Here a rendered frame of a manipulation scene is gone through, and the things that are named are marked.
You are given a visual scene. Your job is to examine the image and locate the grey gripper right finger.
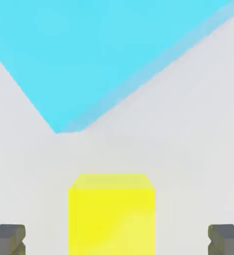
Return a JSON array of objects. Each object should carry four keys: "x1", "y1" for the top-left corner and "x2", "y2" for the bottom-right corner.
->
[{"x1": 208, "y1": 224, "x2": 234, "y2": 255}]

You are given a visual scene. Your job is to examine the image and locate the large cyan box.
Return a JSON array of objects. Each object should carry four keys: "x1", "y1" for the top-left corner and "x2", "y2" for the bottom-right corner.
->
[{"x1": 0, "y1": 0, "x2": 234, "y2": 134}]

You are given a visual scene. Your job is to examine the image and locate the small yellow cube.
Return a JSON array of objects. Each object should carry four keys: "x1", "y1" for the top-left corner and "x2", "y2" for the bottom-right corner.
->
[{"x1": 68, "y1": 173, "x2": 156, "y2": 255}]

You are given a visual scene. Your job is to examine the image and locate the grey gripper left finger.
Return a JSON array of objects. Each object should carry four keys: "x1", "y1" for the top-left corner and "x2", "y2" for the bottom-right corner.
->
[{"x1": 0, "y1": 224, "x2": 26, "y2": 255}]

